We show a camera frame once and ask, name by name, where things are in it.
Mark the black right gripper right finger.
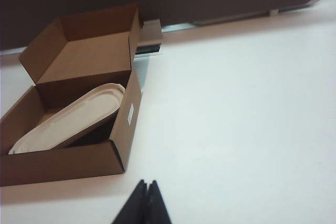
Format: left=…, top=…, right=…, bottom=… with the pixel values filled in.
left=148, top=180, right=173, bottom=224

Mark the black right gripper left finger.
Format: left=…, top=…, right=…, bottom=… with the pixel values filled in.
left=111, top=179, right=149, bottom=224

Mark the white pulp lid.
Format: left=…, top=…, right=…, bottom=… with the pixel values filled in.
left=8, top=82, right=126, bottom=155

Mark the brown cardboard box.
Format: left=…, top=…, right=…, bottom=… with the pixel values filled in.
left=0, top=3, right=144, bottom=187

